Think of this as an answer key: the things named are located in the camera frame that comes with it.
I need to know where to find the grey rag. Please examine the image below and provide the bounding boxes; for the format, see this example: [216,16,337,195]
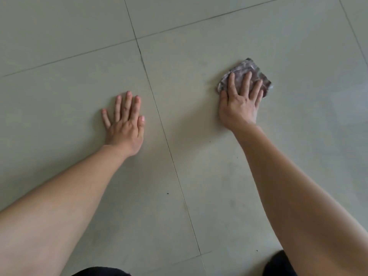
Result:
[216,57,274,98]

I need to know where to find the person's left hand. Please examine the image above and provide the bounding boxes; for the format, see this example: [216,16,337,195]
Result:
[101,91,146,158]

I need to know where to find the person's right hand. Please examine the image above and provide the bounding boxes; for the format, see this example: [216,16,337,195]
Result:
[218,71,265,131]

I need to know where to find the person's right forearm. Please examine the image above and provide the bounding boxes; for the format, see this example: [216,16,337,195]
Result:
[234,125,368,276]

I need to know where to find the person's left forearm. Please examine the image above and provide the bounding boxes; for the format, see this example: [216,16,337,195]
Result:
[0,145,130,276]

